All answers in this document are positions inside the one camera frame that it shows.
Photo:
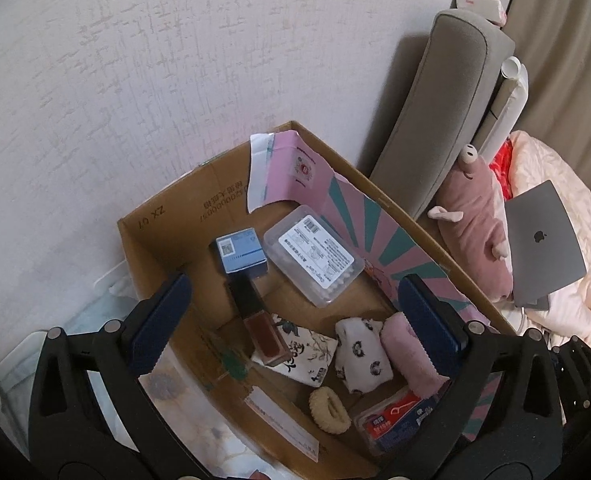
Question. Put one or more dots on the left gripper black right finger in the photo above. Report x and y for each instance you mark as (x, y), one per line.
(499, 418)

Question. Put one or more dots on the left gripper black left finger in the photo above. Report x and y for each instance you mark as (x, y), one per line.
(160, 329)

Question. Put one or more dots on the pink fluffy scrunchie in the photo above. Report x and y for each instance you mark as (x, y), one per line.
(408, 356)

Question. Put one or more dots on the red blue dental floss box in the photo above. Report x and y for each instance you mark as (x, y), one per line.
(389, 424)

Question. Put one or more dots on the cream fluffy scrunchie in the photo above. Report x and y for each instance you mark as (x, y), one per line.
(328, 411)

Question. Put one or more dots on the red black lipstick box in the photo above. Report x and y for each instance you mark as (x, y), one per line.
(268, 343)

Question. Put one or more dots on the white ink-pattern pouch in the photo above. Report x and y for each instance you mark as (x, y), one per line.
(312, 353)

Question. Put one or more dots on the small blue box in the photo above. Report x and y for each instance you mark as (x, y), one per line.
(241, 254)

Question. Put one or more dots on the clear cotton swab box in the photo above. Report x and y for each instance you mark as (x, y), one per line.
(306, 249)

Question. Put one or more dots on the pink quilt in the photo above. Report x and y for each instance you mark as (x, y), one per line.
(569, 309)

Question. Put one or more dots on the grey laptop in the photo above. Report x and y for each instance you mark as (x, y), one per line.
(545, 253)

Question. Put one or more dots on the blue floral bed sheet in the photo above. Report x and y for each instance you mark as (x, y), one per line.
(100, 359)

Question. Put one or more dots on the pink plush toy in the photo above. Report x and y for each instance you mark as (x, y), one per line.
(470, 214)

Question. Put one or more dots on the red cloth item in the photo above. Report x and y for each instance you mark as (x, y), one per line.
(500, 165)

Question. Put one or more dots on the pink cardboard box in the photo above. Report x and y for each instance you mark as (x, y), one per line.
(177, 228)

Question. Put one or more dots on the beige curtain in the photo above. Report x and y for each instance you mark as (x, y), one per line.
(553, 39)

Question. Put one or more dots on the white pink tissue box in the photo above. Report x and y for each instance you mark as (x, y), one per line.
(492, 10)

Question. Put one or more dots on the white bed frame post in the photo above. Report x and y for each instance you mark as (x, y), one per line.
(505, 110)

